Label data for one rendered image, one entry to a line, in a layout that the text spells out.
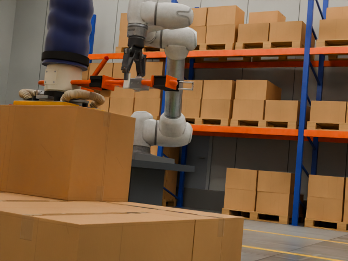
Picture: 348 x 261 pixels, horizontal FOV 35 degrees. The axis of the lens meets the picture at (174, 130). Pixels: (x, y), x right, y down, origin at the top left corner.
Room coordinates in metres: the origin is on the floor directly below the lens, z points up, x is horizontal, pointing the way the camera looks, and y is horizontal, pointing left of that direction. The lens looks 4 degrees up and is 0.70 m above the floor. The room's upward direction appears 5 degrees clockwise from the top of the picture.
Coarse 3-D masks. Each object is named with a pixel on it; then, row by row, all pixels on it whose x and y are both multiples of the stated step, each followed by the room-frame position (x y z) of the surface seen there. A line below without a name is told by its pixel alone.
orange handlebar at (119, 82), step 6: (120, 78) 2.42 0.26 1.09; (42, 84) 2.70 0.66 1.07; (72, 84) 2.59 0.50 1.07; (78, 84) 2.57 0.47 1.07; (84, 84) 2.55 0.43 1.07; (108, 84) 2.47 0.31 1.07; (114, 84) 2.43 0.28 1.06; (120, 84) 2.42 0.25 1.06; (150, 84) 2.38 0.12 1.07; (174, 84) 2.29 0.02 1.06; (90, 90) 2.86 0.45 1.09
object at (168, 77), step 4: (152, 76) 2.31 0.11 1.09; (156, 76) 2.30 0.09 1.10; (160, 76) 2.29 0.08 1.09; (164, 76) 2.28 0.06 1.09; (168, 76) 2.27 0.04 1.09; (152, 80) 2.31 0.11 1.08; (156, 80) 2.31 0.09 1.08; (160, 80) 2.30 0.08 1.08; (164, 80) 2.29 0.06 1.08; (168, 80) 2.27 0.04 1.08; (176, 80) 2.32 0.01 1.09; (152, 84) 2.31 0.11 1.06; (156, 84) 2.31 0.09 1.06; (160, 84) 2.30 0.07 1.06; (164, 84) 2.28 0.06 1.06; (168, 84) 2.27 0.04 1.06; (156, 88) 2.34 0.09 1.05; (160, 88) 2.32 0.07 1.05; (164, 88) 2.31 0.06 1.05; (168, 88) 2.30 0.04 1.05; (172, 88) 2.30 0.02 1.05
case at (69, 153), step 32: (0, 128) 2.58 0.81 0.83; (32, 128) 2.46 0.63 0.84; (64, 128) 2.34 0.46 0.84; (96, 128) 2.42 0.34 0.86; (128, 128) 2.60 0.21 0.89; (0, 160) 2.57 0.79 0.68; (32, 160) 2.44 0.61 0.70; (64, 160) 2.33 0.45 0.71; (96, 160) 2.43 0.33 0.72; (128, 160) 2.62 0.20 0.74; (32, 192) 2.43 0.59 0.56; (64, 192) 2.32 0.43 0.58; (96, 192) 2.45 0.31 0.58; (128, 192) 2.64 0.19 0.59
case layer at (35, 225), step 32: (0, 192) 2.46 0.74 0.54; (0, 224) 1.64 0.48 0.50; (32, 224) 1.57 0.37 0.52; (64, 224) 1.50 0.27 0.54; (96, 224) 1.53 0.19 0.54; (128, 224) 1.65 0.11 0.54; (160, 224) 1.78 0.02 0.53; (192, 224) 1.95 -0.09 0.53; (224, 224) 2.16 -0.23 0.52; (0, 256) 1.63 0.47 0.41; (32, 256) 1.56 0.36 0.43; (64, 256) 1.49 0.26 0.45; (96, 256) 1.54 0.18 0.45; (128, 256) 1.66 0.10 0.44; (160, 256) 1.80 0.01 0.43; (192, 256) 1.97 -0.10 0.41; (224, 256) 2.18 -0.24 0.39
